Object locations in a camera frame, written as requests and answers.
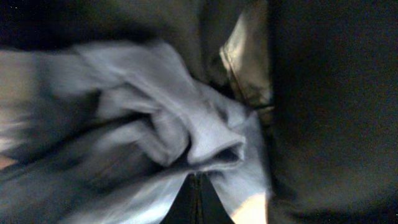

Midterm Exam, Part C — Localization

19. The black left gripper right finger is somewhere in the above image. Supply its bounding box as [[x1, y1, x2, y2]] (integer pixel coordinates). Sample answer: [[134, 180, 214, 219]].
[[197, 173, 234, 224]]

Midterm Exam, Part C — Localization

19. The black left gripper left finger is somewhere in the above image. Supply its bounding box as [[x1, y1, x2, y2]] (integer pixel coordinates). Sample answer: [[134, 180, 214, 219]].
[[161, 174, 198, 224]]

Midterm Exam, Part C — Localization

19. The medium blue denim garment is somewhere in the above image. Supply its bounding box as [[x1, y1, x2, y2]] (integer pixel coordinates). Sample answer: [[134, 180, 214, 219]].
[[1, 42, 270, 223]]

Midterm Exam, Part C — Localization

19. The black red garment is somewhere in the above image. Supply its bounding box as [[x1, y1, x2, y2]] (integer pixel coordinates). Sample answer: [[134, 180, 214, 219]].
[[267, 0, 397, 223]]

